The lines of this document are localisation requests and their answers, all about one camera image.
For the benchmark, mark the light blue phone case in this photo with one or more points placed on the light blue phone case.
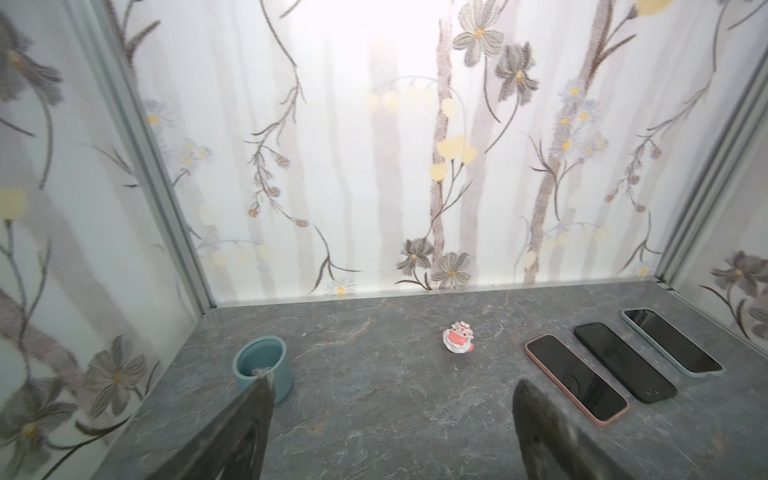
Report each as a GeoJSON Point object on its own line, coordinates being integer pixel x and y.
{"type": "Point", "coordinates": [689, 358]}

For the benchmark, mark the pink white cupcake toy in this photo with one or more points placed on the pink white cupcake toy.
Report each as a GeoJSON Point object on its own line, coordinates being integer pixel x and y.
{"type": "Point", "coordinates": [458, 338]}

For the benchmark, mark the teal ceramic cup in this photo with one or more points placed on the teal ceramic cup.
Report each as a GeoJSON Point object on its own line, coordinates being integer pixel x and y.
{"type": "Point", "coordinates": [266, 356]}

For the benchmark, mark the black phone case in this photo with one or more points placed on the black phone case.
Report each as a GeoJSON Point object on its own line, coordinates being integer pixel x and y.
{"type": "Point", "coordinates": [636, 374]}

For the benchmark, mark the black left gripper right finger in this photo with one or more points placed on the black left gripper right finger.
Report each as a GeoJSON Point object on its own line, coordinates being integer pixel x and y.
{"type": "Point", "coordinates": [552, 446]}

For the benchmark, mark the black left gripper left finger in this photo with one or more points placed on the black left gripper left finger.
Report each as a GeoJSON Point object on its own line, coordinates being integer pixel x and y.
{"type": "Point", "coordinates": [233, 444]}

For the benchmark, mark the pink phone case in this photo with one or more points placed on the pink phone case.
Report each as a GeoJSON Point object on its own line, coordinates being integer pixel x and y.
{"type": "Point", "coordinates": [589, 391]}

